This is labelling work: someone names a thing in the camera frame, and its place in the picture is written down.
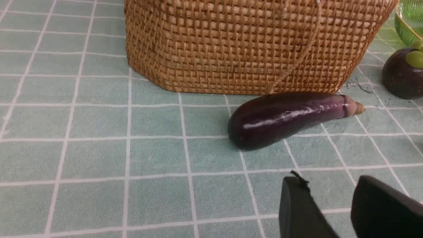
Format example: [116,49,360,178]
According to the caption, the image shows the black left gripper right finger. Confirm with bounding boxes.
[351,175,423,238]

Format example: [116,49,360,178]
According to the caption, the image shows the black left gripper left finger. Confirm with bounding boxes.
[279,171,339,238]

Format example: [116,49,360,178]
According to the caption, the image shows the purple eggplant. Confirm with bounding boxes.
[227,92,365,151]

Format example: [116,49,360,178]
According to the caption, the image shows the dark purple mangosteen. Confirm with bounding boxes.
[382,40,423,99]

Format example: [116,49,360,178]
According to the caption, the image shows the woven wicker basket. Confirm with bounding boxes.
[124,0,398,95]

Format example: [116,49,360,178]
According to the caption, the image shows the green leaf-shaped glass plate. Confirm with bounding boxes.
[394,0,423,47]

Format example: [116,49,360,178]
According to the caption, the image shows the green checkered tablecloth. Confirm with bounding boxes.
[0,0,423,238]

